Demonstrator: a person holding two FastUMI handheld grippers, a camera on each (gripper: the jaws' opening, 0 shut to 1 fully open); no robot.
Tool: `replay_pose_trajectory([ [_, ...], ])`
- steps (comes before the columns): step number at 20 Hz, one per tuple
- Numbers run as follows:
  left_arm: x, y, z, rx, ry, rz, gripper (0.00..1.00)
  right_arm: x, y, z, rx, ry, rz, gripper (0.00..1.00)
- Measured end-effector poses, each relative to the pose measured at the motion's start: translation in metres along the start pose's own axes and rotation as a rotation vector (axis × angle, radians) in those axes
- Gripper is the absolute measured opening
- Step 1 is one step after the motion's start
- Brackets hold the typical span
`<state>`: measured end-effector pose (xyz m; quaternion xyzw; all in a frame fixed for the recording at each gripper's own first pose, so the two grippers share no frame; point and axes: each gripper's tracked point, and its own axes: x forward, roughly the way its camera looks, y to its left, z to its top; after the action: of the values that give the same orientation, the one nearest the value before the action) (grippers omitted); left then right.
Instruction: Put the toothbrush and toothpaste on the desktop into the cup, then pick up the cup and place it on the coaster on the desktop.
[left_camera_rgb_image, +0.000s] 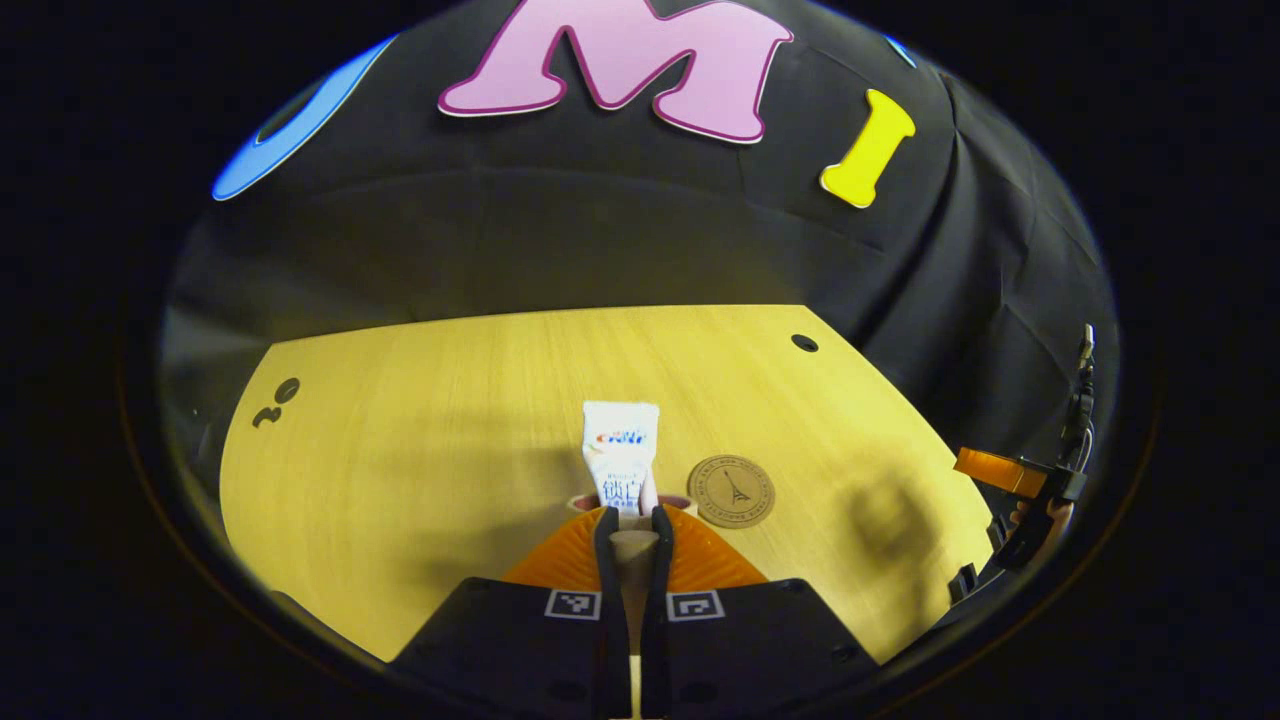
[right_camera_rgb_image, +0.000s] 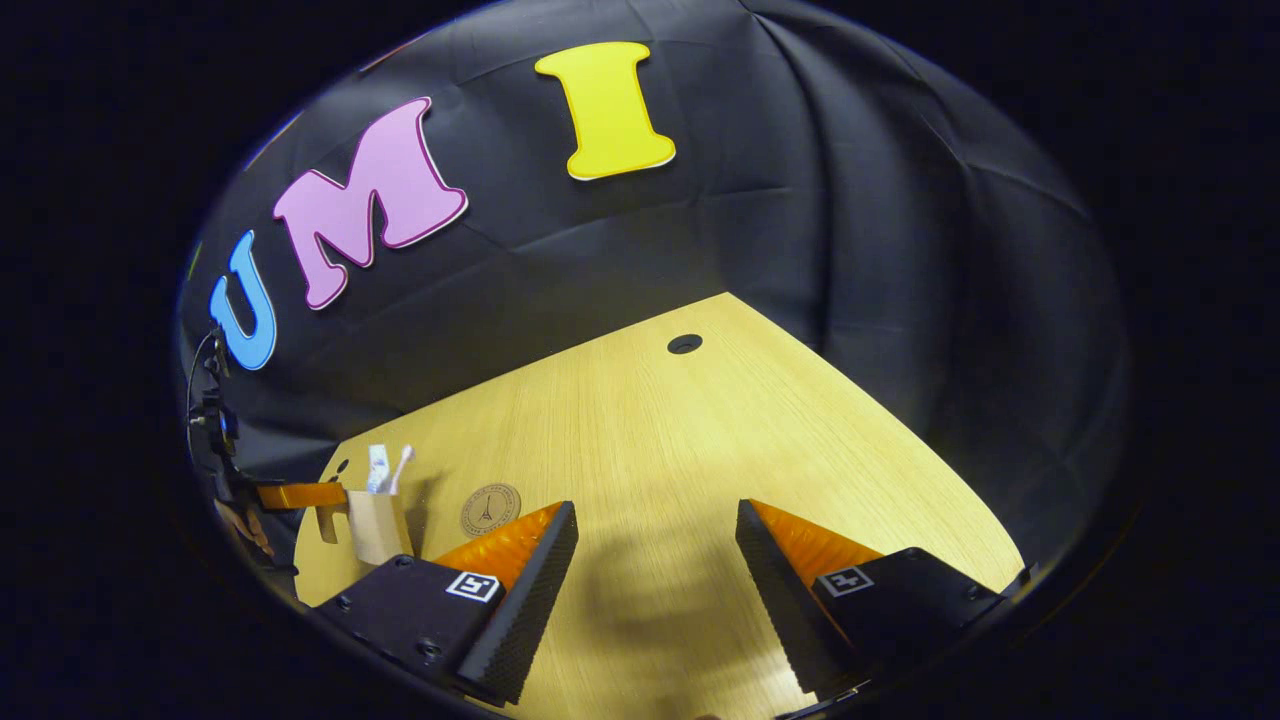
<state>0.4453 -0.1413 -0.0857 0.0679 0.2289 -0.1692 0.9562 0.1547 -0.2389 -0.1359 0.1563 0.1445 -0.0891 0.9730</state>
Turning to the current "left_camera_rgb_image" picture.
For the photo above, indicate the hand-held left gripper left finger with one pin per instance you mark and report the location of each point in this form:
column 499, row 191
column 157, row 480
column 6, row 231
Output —
column 608, row 580

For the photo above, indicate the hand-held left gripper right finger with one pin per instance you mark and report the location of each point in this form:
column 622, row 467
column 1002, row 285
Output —
column 660, row 570

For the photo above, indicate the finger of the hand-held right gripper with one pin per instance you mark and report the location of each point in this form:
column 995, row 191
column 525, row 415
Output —
column 1000, row 472

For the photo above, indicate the beige cup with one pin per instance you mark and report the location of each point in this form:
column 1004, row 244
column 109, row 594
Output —
column 635, row 550

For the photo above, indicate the round brown coaster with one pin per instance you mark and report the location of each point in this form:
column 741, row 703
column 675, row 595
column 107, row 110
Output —
column 732, row 491

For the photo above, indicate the white toothpaste tube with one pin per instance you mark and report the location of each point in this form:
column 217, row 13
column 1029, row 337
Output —
column 620, row 450

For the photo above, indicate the black backdrop cloth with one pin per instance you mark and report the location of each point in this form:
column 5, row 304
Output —
column 600, row 230

